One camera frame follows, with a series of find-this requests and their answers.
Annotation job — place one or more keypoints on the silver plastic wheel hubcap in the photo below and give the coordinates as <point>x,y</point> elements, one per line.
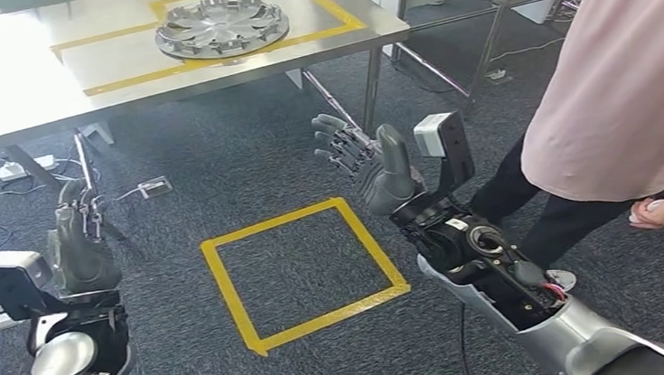
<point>222,27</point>

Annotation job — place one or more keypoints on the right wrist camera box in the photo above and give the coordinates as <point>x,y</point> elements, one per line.
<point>432,135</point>

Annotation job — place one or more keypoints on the white power strip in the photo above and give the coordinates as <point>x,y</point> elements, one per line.
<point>12,171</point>
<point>496,74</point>

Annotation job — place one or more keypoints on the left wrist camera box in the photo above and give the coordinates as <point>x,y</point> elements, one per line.
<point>10,283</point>

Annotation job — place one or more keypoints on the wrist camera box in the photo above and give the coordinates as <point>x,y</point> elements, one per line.
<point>10,283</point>
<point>432,135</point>

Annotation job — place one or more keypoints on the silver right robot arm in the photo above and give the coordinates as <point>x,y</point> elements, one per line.
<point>567,340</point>

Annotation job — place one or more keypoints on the large steel table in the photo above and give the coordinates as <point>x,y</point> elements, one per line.
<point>4,82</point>

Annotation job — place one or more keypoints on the yellow floor tape square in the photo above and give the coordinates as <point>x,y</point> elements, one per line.
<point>223,286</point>

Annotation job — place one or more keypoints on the person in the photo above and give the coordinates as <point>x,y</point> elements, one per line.
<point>617,77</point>

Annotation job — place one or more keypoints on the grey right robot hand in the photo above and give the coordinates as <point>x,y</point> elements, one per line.
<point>389,184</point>

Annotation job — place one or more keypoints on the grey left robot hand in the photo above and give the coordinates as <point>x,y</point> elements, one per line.
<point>80,262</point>

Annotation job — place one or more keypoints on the yellow tape on table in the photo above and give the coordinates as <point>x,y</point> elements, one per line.
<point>328,9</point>

